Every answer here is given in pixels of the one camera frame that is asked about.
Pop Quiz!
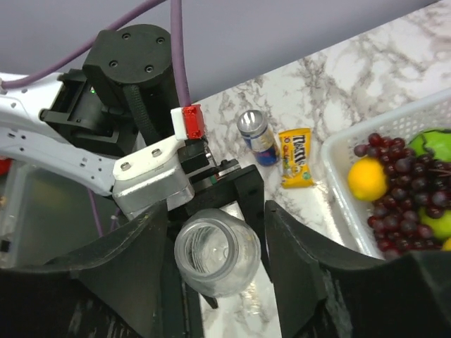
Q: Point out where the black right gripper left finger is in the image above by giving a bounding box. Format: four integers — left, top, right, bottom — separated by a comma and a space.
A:
1, 202, 168, 337

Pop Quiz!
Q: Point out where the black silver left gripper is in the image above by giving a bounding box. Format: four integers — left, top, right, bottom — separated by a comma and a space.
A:
112, 104, 271, 274

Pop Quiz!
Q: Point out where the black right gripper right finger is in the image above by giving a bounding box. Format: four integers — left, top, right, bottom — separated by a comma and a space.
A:
265, 201, 450, 337

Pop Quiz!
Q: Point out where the clear plastic bottle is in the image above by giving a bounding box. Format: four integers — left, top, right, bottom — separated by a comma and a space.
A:
174, 208, 261, 298

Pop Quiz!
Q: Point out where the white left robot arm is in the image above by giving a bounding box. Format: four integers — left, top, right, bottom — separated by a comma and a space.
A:
1, 24, 265, 242

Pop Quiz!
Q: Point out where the yellow M&M candy bag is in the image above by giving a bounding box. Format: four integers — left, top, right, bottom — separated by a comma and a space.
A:
278, 128, 314, 189

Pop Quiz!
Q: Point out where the red bull can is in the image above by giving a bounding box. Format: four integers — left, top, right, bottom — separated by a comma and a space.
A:
237, 110, 280, 166

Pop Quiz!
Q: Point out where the yellow lemon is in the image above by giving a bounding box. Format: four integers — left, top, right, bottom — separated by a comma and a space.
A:
347, 157, 388, 202

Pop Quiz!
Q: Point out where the red grape bunch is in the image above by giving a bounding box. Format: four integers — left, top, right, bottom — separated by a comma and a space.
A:
354, 133, 450, 259

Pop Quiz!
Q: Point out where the green apple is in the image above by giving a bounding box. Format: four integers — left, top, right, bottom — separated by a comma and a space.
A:
409, 128, 451, 162

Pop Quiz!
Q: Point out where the white plastic fruit basket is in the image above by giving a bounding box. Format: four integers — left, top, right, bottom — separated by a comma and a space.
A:
320, 87, 451, 261

